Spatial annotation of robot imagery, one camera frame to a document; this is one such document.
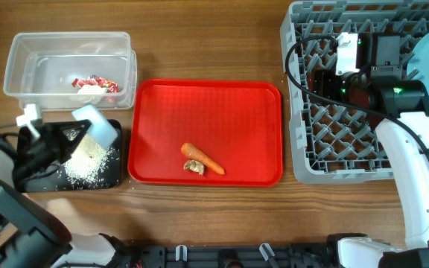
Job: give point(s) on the white tissue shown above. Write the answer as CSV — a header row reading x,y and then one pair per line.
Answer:
x,y
89,94

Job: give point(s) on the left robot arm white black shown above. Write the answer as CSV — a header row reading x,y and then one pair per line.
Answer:
x,y
29,235

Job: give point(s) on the clear plastic bin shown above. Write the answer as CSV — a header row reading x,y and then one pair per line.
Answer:
x,y
42,66

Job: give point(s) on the brown food scrap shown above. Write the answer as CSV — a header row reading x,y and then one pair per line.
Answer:
x,y
195,166

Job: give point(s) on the red snack wrapper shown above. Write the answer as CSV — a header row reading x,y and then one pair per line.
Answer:
x,y
112,87

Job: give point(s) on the pile of white rice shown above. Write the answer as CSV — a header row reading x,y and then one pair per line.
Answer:
x,y
87,162

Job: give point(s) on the black tray bin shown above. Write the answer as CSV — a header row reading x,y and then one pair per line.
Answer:
x,y
59,181

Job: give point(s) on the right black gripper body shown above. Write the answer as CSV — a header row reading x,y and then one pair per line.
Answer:
x,y
321,86

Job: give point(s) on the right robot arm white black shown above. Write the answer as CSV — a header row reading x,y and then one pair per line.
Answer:
x,y
369,75

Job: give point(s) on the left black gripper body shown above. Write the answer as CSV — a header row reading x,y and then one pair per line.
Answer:
x,y
39,155

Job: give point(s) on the grey dishwasher rack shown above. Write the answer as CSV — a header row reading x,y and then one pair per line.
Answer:
x,y
329,144

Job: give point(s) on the orange carrot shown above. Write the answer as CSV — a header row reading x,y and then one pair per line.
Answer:
x,y
192,152

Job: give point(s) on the red serving tray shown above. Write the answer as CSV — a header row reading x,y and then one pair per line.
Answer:
x,y
238,124

